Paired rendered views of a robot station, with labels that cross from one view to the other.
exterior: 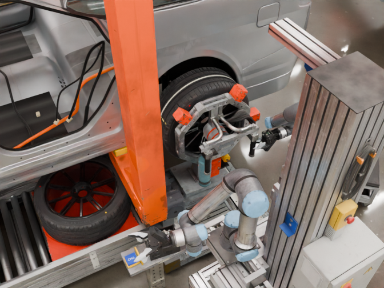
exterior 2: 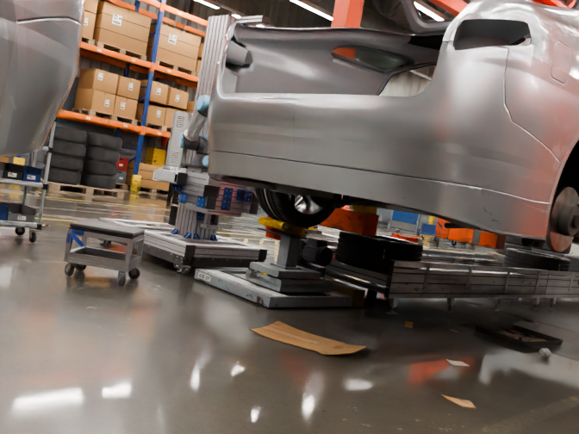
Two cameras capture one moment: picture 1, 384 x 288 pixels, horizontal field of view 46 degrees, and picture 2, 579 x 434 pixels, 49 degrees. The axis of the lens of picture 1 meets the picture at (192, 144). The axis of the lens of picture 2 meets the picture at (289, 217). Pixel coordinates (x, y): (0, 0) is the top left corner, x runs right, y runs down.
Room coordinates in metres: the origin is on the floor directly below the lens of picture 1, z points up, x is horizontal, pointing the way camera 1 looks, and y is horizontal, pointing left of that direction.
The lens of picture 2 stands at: (6.45, -1.31, 0.80)
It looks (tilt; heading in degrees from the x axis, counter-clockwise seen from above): 3 degrees down; 164
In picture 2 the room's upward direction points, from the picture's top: 10 degrees clockwise
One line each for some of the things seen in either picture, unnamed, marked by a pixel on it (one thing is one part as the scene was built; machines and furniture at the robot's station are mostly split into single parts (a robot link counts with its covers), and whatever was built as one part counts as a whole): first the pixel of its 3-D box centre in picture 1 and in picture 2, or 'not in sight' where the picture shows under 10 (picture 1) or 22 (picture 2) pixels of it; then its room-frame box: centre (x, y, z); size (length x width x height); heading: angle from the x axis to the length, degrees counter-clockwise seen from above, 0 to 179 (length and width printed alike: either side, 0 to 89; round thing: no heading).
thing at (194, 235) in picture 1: (194, 234); not in sight; (1.10, -0.01, 1.21); 0.11 x 0.08 x 0.09; 106
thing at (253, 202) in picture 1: (247, 223); not in sight; (1.17, -0.26, 1.19); 0.15 x 0.12 x 0.55; 16
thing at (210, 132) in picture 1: (218, 137); not in sight; (2.07, -0.18, 0.85); 0.21 x 0.14 x 0.14; 27
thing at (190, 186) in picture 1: (200, 164); (288, 253); (2.28, -0.06, 0.32); 0.40 x 0.30 x 0.28; 117
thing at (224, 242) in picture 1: (233, 235); not in sight; (1.30, -0.23, 0.87); 0.15 x 0.15 x 0.10
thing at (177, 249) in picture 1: (162, 242); not in sight; (1.47, 0.19, 0.51); 0.20 x 0.14 x 0.13; 110
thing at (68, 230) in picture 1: (83, 198); (378, 251); (1.91, 0.78, 0.39); 0.66 x 0.66 x 0.24
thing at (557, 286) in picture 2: not in sight; (527, 281); (0.68, 3.12, 0.20); 1.00 x 0.86 x 0.39; 117
